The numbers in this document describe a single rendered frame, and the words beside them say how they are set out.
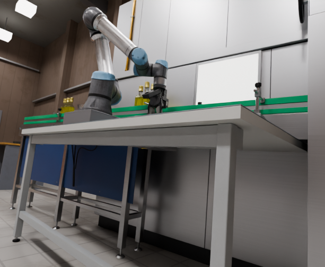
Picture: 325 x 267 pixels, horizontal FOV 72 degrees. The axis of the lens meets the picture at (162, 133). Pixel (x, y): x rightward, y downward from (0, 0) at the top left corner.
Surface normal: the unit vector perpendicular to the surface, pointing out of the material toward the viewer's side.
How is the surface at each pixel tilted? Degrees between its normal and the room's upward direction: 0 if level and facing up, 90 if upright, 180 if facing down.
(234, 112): 90
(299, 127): 90
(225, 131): 90
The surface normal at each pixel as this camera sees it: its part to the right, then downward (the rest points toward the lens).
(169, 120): -0.66, -0.15
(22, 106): 0.74, -0.03
